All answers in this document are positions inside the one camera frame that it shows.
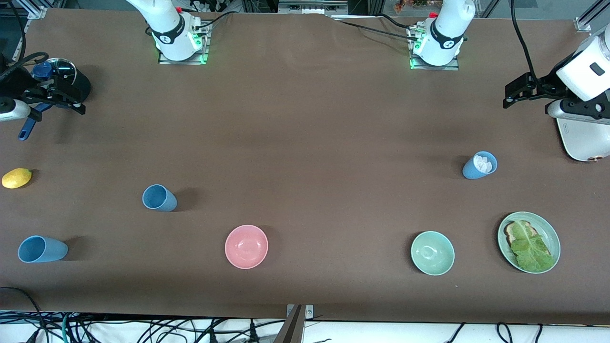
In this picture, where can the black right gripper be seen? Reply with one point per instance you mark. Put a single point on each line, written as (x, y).
(20, 86)

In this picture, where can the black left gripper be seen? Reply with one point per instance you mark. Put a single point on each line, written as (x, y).
(547, 86)

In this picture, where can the white paper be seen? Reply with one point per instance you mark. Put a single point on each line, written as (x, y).
(483, 164)

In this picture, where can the blue plastic cup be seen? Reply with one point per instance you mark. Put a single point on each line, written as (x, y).
(52, 251)
(469, 170)
(167, 202)

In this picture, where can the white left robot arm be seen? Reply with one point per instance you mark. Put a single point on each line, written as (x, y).
(448, 28)

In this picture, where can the glass lid with blue knob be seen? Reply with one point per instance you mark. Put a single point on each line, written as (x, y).
(64, 69)

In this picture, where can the white toaster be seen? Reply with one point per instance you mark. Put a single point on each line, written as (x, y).
(584, 140)

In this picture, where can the yellow lemon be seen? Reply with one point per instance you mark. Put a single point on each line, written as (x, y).
(16, 177)

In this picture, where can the toasted bread slice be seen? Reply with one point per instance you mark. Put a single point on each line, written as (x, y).
(512, 233)

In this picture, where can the pale green plate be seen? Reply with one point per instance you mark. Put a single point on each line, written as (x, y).
(548, 233)

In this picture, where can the green lettuce leaf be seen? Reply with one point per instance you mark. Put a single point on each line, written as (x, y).
(531, 247)

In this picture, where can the pale green bowl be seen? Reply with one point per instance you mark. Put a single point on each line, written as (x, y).
(432, 253)

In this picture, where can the grey metal box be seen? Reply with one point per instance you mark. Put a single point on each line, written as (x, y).
(312, 6)

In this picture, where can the pink bowl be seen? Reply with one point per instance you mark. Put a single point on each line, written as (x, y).
(246, 246)

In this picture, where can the dark metal beam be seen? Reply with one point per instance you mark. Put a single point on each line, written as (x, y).
(291, 328)

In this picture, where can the aluminium frame profile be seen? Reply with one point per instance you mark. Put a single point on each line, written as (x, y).
(37, 13)
(588, 19)

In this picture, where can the small metal bracket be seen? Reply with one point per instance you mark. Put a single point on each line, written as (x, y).
(310, 312)

